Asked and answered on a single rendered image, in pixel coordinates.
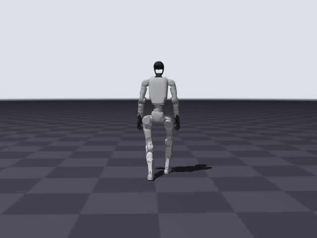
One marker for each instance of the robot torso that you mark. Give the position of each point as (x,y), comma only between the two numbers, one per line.
(158,88)

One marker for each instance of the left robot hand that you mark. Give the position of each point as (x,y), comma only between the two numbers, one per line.
(139,122)

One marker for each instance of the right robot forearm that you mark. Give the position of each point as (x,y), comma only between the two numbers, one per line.
(175,109)

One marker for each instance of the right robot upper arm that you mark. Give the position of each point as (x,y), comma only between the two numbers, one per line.
(173,90)

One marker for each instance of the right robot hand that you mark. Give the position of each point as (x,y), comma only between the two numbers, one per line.
(177,122)

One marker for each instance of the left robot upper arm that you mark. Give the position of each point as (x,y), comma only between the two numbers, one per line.
(142,98)

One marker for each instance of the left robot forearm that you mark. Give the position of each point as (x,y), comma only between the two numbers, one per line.
(140,109)

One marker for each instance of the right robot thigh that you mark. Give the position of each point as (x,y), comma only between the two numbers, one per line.
(168,123)

